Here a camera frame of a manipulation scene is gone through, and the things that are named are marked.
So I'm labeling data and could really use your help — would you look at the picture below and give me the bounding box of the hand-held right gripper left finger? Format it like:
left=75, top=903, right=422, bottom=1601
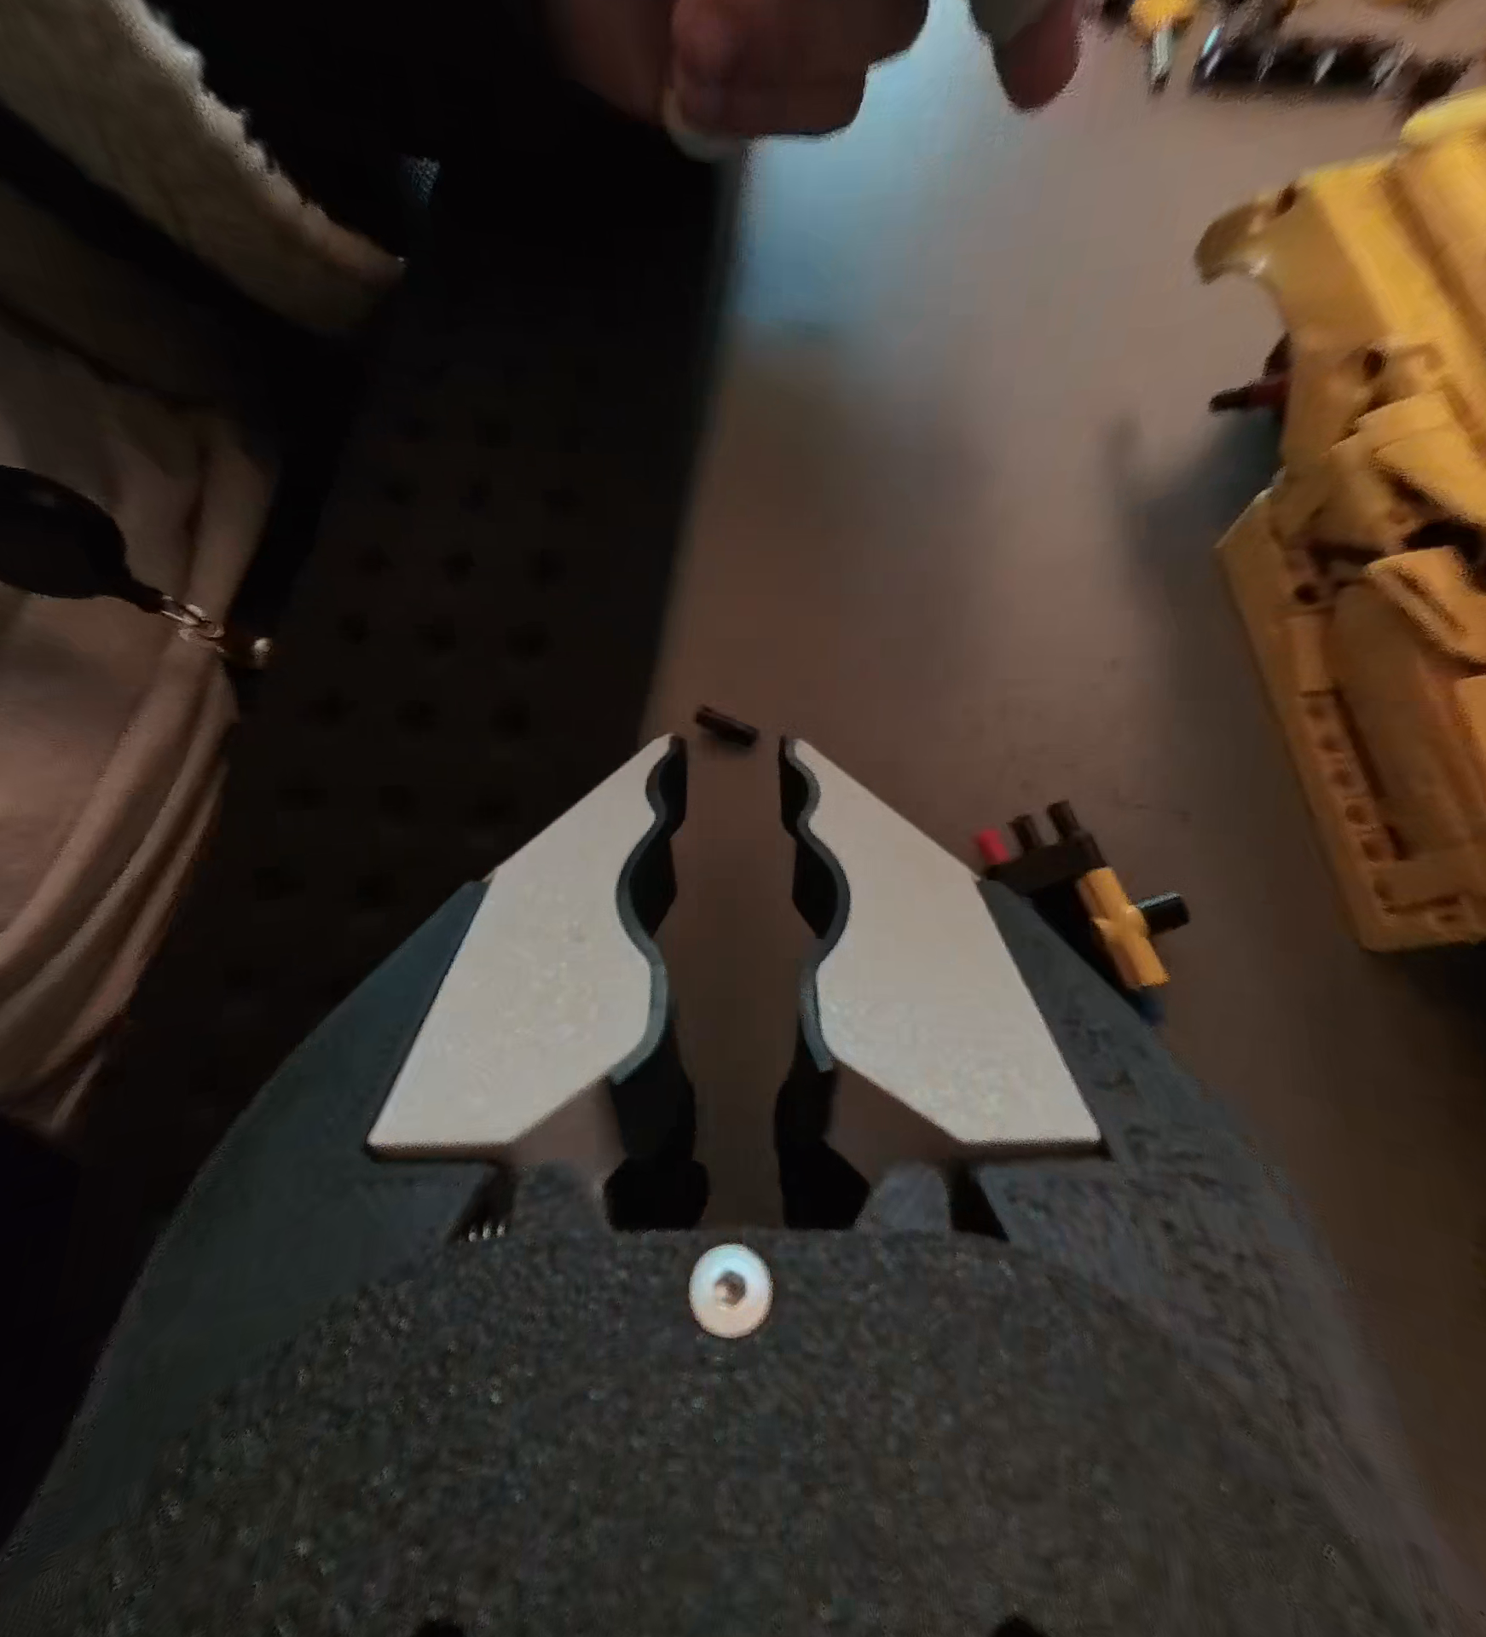
left=367, top=734, right=709, bottom=1166

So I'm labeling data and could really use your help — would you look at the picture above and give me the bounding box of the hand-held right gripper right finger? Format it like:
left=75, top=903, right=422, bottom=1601
left=774, top=737, right=1105, bottom=1197

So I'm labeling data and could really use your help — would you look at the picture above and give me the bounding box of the person's left hand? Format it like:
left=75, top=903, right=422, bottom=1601
left=664, top=0, right=1092, bottom=146

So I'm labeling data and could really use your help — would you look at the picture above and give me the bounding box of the yellow black toy connector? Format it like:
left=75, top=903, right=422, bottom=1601
left=984, top=799, right=1193, bottom=998

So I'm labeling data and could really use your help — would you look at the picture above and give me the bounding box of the person's black trouser leg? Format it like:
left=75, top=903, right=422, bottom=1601
left=225, top=77, right=745, bottom=974

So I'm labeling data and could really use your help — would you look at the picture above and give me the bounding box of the yellow toy brick car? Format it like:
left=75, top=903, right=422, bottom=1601
left=1194, top=39, right=1486, bottom=957

